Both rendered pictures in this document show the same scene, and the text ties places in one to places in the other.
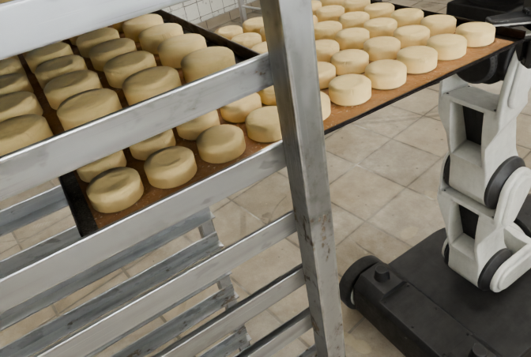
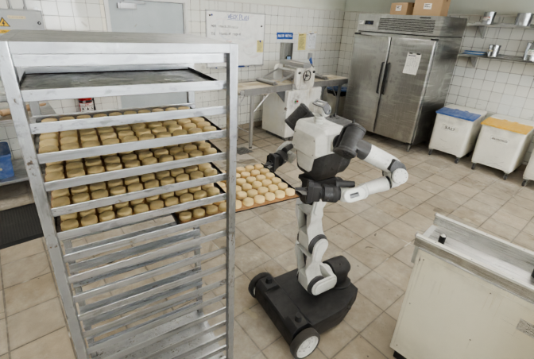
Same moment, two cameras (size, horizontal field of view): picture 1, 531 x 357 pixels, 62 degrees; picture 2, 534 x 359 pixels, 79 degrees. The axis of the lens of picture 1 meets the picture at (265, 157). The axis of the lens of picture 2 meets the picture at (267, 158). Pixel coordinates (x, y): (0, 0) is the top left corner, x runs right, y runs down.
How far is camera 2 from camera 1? 0.94 m
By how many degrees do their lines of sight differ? 12
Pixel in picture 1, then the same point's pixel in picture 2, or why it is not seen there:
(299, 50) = (231, 194)
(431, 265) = (292, 281)
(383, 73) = (257, 198)
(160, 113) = (201, 202)
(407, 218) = (292, 260)
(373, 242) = (272, 269)
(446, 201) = (297, 248)
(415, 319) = (277, 302)
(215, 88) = (213, 198)
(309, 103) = (232, 205)
